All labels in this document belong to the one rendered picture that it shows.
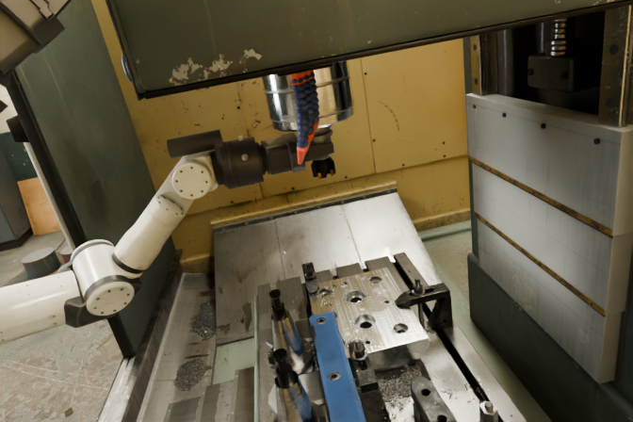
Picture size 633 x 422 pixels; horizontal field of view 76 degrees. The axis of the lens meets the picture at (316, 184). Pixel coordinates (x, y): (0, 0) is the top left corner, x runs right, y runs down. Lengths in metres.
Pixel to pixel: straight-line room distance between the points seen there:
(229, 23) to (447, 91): 1.61
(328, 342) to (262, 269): 1.18
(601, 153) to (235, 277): 1.39
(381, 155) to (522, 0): 1.46
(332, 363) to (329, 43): 0.39
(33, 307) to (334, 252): 1.20
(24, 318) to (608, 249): 0.97
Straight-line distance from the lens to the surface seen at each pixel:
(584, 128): 0.81
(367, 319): 1.02
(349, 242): 1.79
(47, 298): 0.84
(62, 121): 1.33
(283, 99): 0.70
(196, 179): 0.72
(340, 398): 0.54
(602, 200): 0.81
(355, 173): 1.91
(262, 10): 0.43
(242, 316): 1.67
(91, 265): 0.84
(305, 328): 0.65
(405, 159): 1.96
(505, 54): 1.06
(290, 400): 0.48
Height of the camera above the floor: 1.63
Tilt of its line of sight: 20 degrees down
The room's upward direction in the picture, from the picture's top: 11 degrees counter-clockwise
